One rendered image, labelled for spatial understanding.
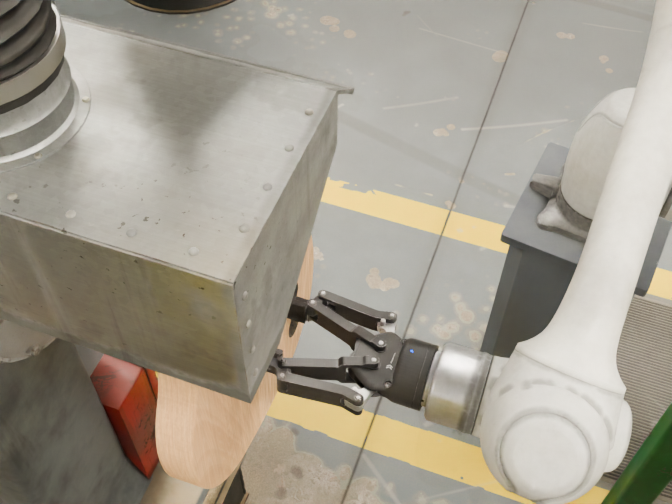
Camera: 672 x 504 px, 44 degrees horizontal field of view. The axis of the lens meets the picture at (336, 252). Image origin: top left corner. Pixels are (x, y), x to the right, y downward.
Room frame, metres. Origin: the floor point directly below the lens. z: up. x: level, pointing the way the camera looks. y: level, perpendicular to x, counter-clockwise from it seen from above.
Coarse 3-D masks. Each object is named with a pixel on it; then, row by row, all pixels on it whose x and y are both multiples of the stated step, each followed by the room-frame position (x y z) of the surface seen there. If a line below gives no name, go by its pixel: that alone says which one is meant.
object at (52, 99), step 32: (0, 0) 0.38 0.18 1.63; (32, 0) 0.40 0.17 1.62; (0, 32) 0.37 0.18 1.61; (32, 32) 0.39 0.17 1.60; (64, 32) 0.42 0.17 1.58; (0, 64) 0.37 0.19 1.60; (32, 64) 0.38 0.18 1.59; (64, 64) 0.41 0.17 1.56; (0, 96) 0.36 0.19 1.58; (32, 96) 0.37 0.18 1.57; (64, 96) 0.39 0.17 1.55; (0, 128) 0.36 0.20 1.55; (32, 128) 0.37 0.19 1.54; (64, 128) 0.39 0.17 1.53; (0, 160) 0.36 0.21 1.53; (32, 160) 0.36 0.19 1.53
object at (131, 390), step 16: (96, 368) 0.73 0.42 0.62; (112, 368) 0.73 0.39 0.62; (128, 368) 0.73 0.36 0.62; (144, 368) 0.73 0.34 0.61; (96, 384) 0.70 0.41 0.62; (112, 384) 0.70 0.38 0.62; (128, 384) 0.70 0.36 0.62; (144, 384) 0.72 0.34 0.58; (112, 400) 0.67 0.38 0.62; (128, 400) 0.67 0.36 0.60; (144, 400) 0.71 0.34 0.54; (112, 416) 0.66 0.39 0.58; (128, 416) 0.66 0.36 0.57; (144, 416) 0.69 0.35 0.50; (128, 432) 0.65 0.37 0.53; (144, 432) 0.68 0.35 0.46; (128, 448) 0.65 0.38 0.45; (144, 448) 0.67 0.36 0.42; (144, 464) 0.65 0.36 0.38
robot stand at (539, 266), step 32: (544, 160) 1.16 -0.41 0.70; (512, 224) 1.00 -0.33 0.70; (512, 256) 0.99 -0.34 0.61; (544, 256) 0.93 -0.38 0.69; (576, 256) 0.92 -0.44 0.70; (512, 288) 0.96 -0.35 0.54; (544, 288) 0.94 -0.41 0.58; (640, 288) 0.85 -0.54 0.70; (512, 320) 0.95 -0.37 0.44; (544, 320) 0.93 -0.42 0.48; (512, 352) 0.94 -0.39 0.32
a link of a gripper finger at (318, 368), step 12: (288, 360) 0.47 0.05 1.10; (300, 360) 0.47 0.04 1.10; (312, 360) 0.47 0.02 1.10; (324, 360) 0.47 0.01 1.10; (336, 360) 0.47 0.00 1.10; (348, 360) 0.46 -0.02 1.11; (360, 360) 0.47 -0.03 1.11; (372, 360) 0.46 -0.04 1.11; (288, 372) 0.46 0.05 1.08; (300, 372) 0.46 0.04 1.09; (312, 372) 0.46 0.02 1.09; (324, 372) 0.46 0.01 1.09; (336, 372) 0.46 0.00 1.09
